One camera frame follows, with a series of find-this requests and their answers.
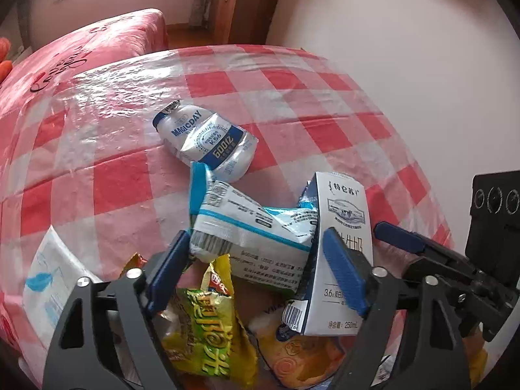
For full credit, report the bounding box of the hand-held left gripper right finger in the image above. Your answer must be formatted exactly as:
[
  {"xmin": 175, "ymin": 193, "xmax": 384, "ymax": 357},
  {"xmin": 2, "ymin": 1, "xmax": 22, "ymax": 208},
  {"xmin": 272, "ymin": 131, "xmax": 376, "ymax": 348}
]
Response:
[{"xmin": 323, "ymin": 227, "xmax": 472, "ymax": 390}]

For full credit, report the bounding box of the grey wet wipes packet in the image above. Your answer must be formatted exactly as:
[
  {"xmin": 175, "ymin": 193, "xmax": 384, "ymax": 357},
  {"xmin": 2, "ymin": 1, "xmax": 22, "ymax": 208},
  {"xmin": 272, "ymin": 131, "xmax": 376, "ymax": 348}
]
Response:
[{"xmin": 22, "ymin": 225, "xmax": 104, "ymax": 348}]

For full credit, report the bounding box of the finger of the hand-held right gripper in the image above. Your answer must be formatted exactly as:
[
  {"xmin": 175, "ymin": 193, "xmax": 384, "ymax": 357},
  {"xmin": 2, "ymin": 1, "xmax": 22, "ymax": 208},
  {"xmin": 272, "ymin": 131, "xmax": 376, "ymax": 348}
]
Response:
[
  {"xmin": 402, "ymin": 258, "xmax": 516, "ymax": 342},
  {"xmin": 373, "ymin": 221, "xmax": 478, "ymax": 281}
]

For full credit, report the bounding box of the white blue milk carton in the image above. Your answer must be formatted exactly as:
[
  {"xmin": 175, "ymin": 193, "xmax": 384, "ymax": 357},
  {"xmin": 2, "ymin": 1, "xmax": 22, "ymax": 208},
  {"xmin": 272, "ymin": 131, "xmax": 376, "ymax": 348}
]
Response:
[{"xmin": 283, "ymin": 171, "xmax": 374, "ymax": 336}]

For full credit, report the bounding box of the orange snack packet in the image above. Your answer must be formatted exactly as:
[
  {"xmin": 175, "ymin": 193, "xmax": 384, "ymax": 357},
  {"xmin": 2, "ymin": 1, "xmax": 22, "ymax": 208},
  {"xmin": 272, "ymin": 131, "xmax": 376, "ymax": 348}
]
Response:
[{"xmin": 248, "ymin": 305, "xmax": 350, "ymax": 390}]

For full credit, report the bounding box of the crushed white blue plastic bottle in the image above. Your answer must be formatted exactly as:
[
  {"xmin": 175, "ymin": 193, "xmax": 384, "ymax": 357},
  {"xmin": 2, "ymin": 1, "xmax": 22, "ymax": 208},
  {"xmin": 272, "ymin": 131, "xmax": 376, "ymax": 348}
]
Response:
[{"xmin": 153, "ymin": 101, "xmax": 258, "ymax": 182}]

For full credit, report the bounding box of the yellow green snack bag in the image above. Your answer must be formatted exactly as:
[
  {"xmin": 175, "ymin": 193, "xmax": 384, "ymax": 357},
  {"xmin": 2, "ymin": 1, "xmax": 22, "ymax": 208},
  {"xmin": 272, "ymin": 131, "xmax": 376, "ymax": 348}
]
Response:
[{"xmin": 122, "ymin": 252, "xmax": 261, "ymax": 388}]

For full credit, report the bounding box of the red checkered plastic tablecloth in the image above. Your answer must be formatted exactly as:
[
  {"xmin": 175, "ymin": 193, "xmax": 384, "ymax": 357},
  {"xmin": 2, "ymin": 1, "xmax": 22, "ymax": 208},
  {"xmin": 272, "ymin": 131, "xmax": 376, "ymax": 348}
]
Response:
[{"xmin": 0, "ymin": 44, "xmax": 451, "ymax": 390}]

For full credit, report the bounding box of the brown wooden cabinet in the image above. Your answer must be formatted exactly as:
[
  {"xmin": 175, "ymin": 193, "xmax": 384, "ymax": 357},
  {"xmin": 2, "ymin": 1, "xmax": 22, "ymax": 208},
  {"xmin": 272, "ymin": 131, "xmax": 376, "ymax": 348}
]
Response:
[{"xmin": 201, "ymin": 0, "xmax": 287, "ymax": 45}]

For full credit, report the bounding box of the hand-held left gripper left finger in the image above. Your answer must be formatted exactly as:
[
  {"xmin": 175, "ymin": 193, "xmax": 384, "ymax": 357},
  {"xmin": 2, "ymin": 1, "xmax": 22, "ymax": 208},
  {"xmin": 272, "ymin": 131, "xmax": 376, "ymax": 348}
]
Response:
[{"xmin": 43, "ymin": 229, "xmax": 191, "ymax": 390}]

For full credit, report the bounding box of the pink patterned bed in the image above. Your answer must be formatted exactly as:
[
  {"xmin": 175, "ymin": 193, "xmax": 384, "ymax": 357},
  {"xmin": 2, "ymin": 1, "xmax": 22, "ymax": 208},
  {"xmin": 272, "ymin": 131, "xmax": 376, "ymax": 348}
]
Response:
[{"xmin": 0, "ymin": 8, "xmax": 170, "ymax": 350}]

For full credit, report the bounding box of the crushed blue striped milk carton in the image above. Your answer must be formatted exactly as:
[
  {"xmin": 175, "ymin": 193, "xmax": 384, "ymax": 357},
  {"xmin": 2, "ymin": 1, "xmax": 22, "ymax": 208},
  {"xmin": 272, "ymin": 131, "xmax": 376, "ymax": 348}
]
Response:
[{"xmin": 189, "ymin": 162, "xmax": 321, "ymax": 296}]

